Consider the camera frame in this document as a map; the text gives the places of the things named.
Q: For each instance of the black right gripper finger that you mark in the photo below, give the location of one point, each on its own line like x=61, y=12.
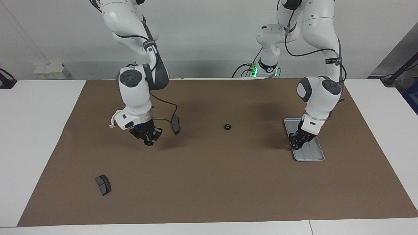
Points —
x=142, y=138
x=155, y=136

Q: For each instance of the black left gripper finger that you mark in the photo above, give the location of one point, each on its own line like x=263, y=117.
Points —
x=303, y=143
x=293, y=141

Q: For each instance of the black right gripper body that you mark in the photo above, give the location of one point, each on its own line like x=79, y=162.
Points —
x=145, y=129

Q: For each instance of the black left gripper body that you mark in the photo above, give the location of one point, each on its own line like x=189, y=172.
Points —
x=306, y=133

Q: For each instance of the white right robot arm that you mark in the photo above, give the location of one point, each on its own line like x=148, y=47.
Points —
x=135, y=94

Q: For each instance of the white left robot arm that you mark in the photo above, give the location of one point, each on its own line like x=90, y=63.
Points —
x=321, y=98

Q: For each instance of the silver metal tray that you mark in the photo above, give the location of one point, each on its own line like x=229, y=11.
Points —
x=313, y=155

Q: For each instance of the long dark brake pad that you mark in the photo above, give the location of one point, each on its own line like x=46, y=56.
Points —
x=176, y=127

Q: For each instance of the short dark brake pad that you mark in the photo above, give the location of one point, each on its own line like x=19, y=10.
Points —
x=104, y=186

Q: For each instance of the brown table mat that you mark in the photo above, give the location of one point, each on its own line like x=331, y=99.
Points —
x=209, y=182

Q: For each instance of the black stand pole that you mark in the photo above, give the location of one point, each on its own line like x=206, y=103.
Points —
x=388, y=81

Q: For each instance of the blue box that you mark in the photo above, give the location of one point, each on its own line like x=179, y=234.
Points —
x=413, y=98

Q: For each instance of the black table clamp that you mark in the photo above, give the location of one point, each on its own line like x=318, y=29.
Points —
x=6, y=83

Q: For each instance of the white curved plastic bracket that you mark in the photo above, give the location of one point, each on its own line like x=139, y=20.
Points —
x=112, y=125

